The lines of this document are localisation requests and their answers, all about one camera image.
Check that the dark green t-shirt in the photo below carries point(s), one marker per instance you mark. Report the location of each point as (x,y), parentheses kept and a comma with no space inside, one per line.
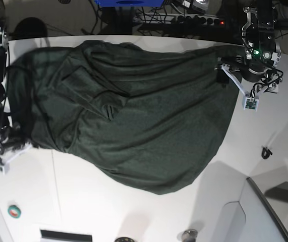
(148,120)

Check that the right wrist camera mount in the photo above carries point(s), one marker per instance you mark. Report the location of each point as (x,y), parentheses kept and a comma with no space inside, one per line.
(9,155)

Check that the black power strip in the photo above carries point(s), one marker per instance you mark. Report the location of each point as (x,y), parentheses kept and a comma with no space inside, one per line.
(159,18)

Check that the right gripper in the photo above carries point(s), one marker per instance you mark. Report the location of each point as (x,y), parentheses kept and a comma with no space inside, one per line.
(12,138)

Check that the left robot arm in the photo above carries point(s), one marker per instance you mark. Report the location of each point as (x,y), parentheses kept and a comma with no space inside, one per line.
(262,53)

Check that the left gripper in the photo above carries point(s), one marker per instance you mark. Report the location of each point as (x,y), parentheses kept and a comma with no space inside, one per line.
(260,71)

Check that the dark round stool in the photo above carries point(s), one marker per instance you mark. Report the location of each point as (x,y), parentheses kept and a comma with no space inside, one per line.
(30,28)

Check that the black round dial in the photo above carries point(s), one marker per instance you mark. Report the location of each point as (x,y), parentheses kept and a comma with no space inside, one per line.
(124,239)

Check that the small black clip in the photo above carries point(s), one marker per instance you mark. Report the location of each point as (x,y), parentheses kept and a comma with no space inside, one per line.
(266,152)

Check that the blue box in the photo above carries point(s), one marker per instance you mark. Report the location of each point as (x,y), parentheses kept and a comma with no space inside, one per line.
(129,3)

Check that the round metal knob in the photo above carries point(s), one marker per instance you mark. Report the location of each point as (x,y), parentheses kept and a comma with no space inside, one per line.
(189,235)

